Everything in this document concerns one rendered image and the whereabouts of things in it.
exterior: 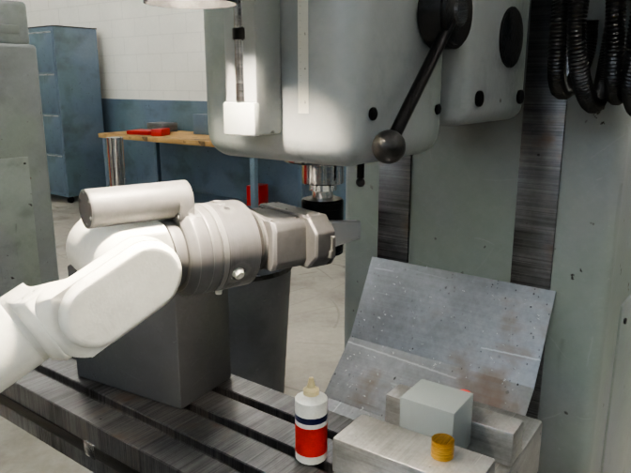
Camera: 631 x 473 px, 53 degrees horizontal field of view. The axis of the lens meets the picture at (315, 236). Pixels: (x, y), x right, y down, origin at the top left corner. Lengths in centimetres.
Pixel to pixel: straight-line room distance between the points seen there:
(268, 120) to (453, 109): 23
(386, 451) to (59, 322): 33
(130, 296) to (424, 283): 63
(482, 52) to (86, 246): 46
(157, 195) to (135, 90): 726
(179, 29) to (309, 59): 665
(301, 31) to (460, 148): 49
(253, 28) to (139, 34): 717
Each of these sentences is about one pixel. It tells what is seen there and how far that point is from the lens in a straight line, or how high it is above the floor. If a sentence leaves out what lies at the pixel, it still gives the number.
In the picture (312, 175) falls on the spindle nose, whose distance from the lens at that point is 68.
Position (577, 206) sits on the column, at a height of 122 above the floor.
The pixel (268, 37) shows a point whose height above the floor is 143.
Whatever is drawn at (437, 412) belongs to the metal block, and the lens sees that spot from 67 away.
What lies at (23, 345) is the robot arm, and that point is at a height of 118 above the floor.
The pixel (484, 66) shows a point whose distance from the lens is 76.
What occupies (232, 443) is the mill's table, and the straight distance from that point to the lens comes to 88.
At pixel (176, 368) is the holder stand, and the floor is 99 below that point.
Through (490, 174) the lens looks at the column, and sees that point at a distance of 101.
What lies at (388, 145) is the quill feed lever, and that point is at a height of 133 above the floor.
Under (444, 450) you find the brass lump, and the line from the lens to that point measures 64.
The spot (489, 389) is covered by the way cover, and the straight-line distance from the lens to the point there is 100.
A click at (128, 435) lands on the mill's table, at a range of 92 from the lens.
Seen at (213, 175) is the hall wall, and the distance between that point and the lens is 694.
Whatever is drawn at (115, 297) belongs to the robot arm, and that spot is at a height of 122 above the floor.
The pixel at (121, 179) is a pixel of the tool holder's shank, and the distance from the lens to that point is 100.
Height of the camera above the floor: 139
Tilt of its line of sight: 14 degrees down
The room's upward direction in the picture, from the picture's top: straight up
